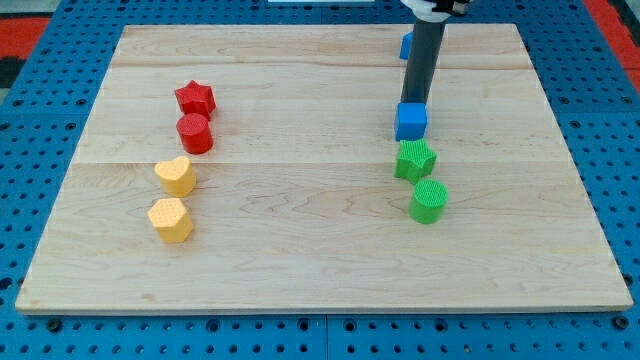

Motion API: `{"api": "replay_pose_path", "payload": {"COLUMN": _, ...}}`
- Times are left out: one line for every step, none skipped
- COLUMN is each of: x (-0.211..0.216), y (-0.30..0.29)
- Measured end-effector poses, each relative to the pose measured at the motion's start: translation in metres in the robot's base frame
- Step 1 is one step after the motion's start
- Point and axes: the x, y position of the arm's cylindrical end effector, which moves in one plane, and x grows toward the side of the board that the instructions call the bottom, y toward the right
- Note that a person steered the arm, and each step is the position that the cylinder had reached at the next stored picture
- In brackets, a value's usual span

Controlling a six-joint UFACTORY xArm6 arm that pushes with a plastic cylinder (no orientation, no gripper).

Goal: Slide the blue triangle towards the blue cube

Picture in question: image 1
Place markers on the yellow heart block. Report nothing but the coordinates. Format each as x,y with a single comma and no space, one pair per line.
176,176

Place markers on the red star block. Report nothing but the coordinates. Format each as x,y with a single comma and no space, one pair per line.
196,98

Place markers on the green star block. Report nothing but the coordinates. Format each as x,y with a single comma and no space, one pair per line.
415,160

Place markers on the red cylinder block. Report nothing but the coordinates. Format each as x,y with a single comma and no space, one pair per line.
195,133

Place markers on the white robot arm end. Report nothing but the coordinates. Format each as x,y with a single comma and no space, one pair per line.
437,11

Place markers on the green cylinder block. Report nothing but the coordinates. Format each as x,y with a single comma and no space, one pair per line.
428,201

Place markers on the blue triangle block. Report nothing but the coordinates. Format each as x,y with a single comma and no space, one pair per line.
406,44

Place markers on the blue cube block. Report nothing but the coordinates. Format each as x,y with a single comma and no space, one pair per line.
410,121

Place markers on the wooden board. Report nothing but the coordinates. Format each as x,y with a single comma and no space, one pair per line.
296,208

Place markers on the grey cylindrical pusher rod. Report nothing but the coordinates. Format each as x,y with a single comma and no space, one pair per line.
422,59

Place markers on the yellow hexagon block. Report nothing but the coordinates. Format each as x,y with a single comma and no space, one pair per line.
171,220

